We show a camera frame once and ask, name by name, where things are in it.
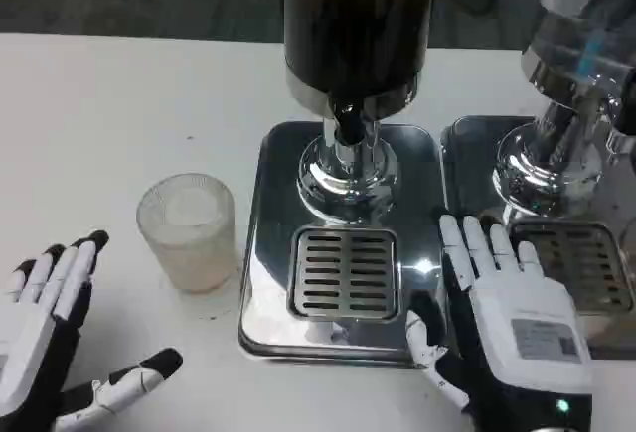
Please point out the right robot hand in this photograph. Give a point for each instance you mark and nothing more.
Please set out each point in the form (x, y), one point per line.
(517, 332)

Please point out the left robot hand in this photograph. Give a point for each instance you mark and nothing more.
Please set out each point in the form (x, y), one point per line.
(47, 323)

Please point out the black dispenser tap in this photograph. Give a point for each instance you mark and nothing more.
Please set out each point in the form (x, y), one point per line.
(349, 121)

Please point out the clear ribbed glass cup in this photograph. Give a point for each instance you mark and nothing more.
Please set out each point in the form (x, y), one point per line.
(191, 233)

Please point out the clear drink dispenser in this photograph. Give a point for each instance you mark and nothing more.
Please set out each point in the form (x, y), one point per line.
(571, 104)

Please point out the steel drip tray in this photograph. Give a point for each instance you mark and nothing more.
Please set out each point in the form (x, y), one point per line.
(338, 253)
(561, 233)

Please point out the dark drink dispenser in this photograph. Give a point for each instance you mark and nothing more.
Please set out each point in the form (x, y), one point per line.
(355, 79)

